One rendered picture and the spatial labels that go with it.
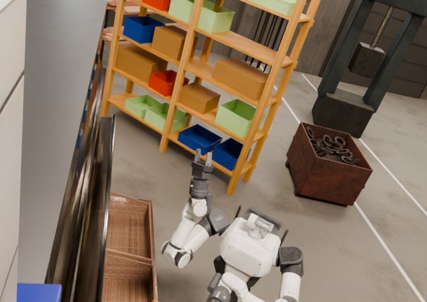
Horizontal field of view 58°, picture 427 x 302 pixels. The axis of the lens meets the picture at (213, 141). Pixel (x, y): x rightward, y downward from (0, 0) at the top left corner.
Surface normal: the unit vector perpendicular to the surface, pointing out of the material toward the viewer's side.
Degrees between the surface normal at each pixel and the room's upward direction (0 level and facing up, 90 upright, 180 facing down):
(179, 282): 0
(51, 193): 0
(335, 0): 90
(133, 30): 90
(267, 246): 0
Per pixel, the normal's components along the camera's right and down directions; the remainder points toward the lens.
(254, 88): -0.59, 0.25
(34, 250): 0.27, -0.83
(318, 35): 0.15, 0.53
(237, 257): -0.40, 0.36
